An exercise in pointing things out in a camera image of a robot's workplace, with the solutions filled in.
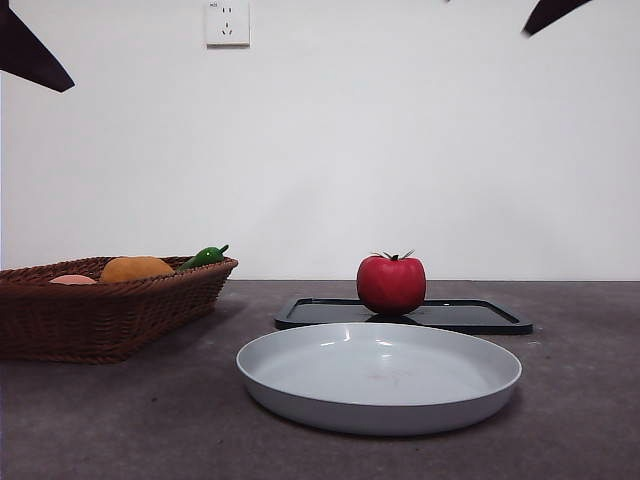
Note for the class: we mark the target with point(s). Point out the pale pink fruit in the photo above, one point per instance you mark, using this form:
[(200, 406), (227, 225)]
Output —
[(72, 280)]

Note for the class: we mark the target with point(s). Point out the red tomato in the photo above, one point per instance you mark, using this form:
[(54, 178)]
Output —
[(390, 285)]

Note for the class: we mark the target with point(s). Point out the white wall socket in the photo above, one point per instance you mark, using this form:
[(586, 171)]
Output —
[(228, 25)]

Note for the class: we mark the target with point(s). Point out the black rectangular tray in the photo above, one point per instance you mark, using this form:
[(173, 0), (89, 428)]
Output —
[(475, 317)]

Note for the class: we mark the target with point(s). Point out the orange round fruit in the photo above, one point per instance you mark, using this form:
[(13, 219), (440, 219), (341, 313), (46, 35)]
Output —
[(132, 269)]

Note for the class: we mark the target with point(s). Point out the grey round plate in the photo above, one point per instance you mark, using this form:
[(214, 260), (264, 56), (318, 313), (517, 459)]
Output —
[(380, 380)]

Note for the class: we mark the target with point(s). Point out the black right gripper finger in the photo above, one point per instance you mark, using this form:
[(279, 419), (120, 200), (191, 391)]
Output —
[(552, 12)]

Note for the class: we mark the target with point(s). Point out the green pepper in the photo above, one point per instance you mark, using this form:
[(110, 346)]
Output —
[(201, 257)]

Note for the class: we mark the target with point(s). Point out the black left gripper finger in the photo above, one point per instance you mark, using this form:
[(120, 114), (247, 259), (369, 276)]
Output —
[(27, 55)]

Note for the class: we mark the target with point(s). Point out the brown wicker basket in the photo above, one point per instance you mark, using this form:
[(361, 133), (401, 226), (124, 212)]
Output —
[(100, 320)]

